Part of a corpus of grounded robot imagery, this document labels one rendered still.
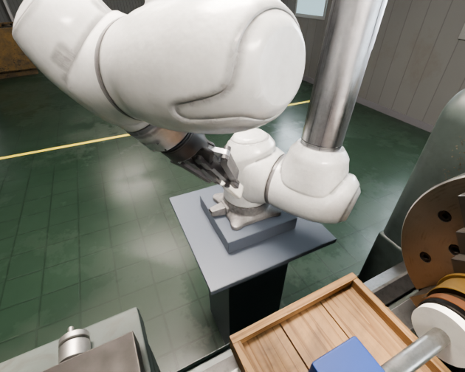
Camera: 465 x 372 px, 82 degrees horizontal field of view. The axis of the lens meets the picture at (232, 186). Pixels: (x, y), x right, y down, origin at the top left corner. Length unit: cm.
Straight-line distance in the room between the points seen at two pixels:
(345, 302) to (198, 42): 57
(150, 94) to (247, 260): 67
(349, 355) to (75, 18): 42
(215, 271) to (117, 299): 102
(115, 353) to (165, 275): 128
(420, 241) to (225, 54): 49
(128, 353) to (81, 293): 138
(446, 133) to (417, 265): 26
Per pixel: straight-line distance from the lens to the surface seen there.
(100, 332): 58
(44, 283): 201
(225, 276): 80
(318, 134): 66
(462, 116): 67
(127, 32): 25
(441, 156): 70
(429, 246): 58
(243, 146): 73
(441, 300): 42
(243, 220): 84
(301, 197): 69
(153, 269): 180
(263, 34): 19
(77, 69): 32
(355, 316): 63
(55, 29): 32
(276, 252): 86
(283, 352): 57
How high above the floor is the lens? 141
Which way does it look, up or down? 37 degrees down
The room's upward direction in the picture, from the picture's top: straight up
